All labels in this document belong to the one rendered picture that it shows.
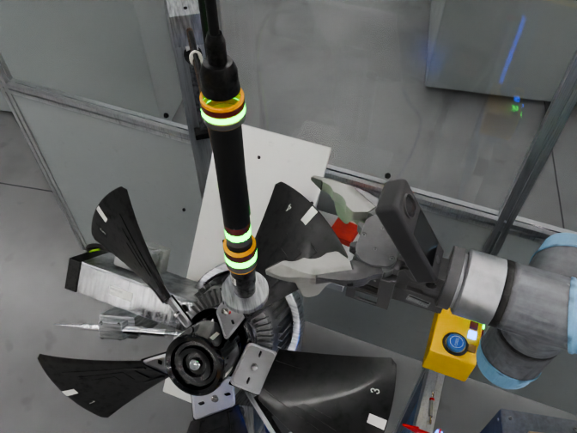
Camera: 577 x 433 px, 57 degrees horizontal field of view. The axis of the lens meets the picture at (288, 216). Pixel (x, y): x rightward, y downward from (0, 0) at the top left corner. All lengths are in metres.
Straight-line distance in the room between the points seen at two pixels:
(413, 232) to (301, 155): 0.64
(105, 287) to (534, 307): 0.93
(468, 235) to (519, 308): 1.06
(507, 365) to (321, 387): 0.43
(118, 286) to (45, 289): 1.52
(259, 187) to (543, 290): 0.73
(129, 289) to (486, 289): 0.84
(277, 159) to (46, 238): 1.94
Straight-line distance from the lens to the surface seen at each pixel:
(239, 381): 1.04
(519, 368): 0.69
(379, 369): 1.03
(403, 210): 0.53
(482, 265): 0.60
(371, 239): 0.60
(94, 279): 1.29
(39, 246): 2.92
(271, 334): 1.13
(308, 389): 1.02
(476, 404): 2.40
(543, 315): 0.60
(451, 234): 1.66
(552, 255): 0.77
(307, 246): 0.92
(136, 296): 1.24
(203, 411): 1.11
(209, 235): 1.25
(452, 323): 1.27
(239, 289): 0.77
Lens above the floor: 2.14
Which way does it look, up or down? 51 degrees down
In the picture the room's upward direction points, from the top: straight up
